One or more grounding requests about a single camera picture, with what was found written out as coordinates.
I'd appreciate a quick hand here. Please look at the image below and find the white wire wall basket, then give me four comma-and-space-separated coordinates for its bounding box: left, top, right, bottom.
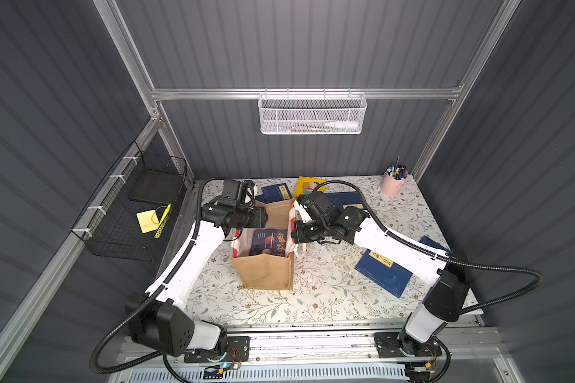
257, 91, 367, 135

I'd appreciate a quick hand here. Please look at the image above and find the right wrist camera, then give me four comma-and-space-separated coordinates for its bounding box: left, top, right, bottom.
293, 194, 316, 223

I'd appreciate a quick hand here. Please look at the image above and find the blue book front centre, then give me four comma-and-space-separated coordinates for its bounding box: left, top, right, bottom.
355, 250, 412, 298

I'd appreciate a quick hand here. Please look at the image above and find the black wire side basket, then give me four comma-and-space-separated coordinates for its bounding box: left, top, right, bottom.
71, 144, 188, 262

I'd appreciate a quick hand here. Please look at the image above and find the yellow cartoon cover book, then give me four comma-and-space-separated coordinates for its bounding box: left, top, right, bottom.
294, 176, 325, 199

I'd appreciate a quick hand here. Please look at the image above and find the blue book front right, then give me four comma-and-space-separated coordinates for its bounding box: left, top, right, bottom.
419, 236, 451, 253

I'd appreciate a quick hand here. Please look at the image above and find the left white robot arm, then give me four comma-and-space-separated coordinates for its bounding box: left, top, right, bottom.
89, 180, 268, 374

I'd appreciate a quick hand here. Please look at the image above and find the white marker in basket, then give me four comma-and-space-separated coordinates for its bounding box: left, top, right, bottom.
324, 121, 359, 132

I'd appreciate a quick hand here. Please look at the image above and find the dark portrait book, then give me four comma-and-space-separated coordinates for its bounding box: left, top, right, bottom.
250, 229, 287, 257

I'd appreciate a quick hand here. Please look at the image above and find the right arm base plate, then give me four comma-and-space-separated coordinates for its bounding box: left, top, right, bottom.
373, 331, 444, 360

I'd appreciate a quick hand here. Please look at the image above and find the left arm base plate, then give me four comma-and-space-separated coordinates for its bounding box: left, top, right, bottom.
183, 336, 251, 364

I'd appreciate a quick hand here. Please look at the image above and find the yellow pen in basket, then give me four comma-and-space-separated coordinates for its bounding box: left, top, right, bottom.
154, 204, 172, 239

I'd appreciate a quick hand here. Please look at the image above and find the jute canvas bag red trim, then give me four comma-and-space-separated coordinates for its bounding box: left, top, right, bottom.
231, 199, 307, 290

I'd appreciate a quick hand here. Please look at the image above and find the blue book middle right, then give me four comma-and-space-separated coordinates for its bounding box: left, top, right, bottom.
326, 191, 364, 211

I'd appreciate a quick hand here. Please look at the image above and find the yellow sticky note pad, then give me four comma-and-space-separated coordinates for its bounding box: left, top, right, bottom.
136, 210, 160, 234

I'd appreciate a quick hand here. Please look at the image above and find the pink pen cup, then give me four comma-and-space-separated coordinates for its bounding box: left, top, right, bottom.
381, 156, 409, 198

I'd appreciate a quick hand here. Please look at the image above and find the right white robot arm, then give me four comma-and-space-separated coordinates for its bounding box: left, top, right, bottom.
291, 187, 543, 357

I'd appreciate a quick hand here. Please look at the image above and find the black tray in side basket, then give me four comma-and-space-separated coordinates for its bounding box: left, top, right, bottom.
128, 169, 183, 204

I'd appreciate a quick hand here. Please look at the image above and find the blue book yellow label back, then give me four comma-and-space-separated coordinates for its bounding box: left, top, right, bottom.
256, 183, 292, 204

